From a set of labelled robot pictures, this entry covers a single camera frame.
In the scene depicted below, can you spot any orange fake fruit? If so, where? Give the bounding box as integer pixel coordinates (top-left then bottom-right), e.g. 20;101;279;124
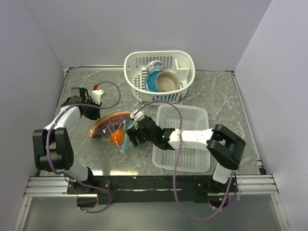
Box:
109;129;125;145

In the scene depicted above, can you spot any clear perforated plastic tray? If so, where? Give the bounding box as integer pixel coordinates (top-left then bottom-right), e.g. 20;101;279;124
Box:
156;104;212;173

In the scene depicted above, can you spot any clear zip top bag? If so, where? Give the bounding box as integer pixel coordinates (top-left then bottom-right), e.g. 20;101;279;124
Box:
87;111;133;153

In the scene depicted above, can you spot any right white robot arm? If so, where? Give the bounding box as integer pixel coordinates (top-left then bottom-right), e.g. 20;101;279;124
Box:
126;116;246;192

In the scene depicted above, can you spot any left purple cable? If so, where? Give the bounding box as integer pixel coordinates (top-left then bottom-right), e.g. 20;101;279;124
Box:
45;81;121;214

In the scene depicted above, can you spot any blue plate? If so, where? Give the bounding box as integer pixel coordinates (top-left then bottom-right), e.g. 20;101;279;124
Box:
145;70;163;92

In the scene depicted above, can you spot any aluminium frame rail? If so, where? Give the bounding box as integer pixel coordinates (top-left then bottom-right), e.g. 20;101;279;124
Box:
13;177;94;231

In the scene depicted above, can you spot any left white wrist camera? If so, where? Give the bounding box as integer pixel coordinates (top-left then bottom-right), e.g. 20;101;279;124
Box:
90;84;104;105

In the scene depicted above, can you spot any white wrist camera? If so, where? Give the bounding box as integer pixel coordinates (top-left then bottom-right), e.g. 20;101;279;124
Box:
90;84;104;105
129;109;144;128

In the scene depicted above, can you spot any white plastic dish basket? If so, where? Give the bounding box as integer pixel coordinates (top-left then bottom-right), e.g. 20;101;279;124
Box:
124;51;195;103

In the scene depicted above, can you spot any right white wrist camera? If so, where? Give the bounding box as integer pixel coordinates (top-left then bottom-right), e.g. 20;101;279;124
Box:
129;109;144;128

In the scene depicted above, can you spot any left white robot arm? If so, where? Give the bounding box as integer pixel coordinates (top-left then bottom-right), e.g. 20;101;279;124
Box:
32;88;101;193

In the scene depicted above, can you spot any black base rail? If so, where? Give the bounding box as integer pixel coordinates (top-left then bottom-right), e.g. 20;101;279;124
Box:
67;175;238;208

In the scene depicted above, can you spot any beige ceramic bowl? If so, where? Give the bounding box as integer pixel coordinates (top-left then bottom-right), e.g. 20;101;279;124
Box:
157;71;180;92

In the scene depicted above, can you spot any blue floral white cup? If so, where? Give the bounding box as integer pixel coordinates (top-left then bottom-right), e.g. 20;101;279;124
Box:
146;60;164;74

